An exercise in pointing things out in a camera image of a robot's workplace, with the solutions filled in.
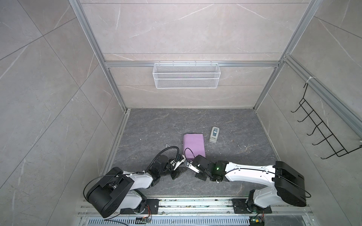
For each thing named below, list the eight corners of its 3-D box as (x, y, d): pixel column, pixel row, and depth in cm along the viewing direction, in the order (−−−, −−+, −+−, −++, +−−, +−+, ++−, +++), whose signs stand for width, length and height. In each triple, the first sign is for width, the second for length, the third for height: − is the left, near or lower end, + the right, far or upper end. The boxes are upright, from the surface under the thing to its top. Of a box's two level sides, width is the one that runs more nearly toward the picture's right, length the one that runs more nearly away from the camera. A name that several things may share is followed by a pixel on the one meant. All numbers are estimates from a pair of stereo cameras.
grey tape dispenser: (208, 142, 101) (210, 138, 98) (211, 130, 108) (212, 126, 104) (216, 143, 100) (217, 140, 97) (218, 131, 107) (219, 127, 103)
